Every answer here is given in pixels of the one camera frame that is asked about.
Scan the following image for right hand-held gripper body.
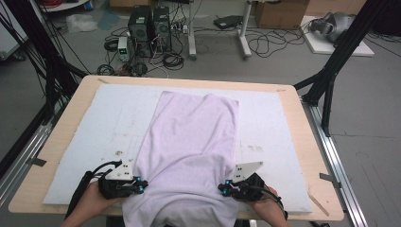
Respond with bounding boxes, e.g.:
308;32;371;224
232;161;266;202

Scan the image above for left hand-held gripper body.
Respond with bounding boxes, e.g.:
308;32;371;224
97;162;137;201

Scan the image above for pale purple towel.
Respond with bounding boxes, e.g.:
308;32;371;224
121;90;242;227

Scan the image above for person's left hand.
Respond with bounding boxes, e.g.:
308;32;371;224
73;181;126;220

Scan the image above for white gridded mat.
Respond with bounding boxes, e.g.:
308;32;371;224
42;82;314;213

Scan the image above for thin wooden stick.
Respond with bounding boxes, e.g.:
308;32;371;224
306;193;331;218

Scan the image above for grey tape strip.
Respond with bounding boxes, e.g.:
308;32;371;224
319;172;342;189

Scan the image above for black tape strip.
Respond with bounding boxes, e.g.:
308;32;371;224
27;157;48;167

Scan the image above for grey power supply unit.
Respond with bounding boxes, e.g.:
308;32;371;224
116;36;131;62

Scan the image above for white table leg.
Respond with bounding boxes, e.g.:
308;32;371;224
186;0;199;61
237;0;253;61

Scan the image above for large black computer tower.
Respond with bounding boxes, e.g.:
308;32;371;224
127;5;156;59

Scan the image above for slim black computer tower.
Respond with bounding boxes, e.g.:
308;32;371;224
153;6;173;53

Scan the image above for white power strip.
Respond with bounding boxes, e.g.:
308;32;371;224
171;25;190;35

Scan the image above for white floor board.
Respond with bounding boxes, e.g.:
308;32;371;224
300;15;375;58

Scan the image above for black flat case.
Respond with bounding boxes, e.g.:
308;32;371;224
213;14;244;30

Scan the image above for clear plastic bag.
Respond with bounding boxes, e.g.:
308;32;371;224
65;13;99;34

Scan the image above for large cardboard box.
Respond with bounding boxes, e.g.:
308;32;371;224
253;0;310;30

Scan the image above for grey headset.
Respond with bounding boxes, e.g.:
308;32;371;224
308;11;356;44

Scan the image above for round white table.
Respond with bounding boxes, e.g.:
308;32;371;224
37;0;91;13

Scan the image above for low cardboard box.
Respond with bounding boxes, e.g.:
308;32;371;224
305;0;369;17

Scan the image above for right hand-held gripper black cable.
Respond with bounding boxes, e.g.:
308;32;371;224
258;185;289;221

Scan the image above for hand-held gripper black cable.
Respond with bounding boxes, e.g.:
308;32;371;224
258;185;289;221
63;160;124;220

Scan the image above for left hand-held gripper black cable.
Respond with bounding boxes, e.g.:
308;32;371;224
63;160;124;220

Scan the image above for aluminium rail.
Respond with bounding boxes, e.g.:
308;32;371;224
0;122;54;208
302;99;370;227

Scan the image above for black cable coil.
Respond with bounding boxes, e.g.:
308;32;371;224
162;51;185;71
96;63;115;77
103;39;119;53

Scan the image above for loose black floor cables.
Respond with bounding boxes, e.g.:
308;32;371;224
245;26;305;60

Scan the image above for black metal frame stand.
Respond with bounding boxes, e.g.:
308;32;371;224
292;0;392;138
0;0;90;125

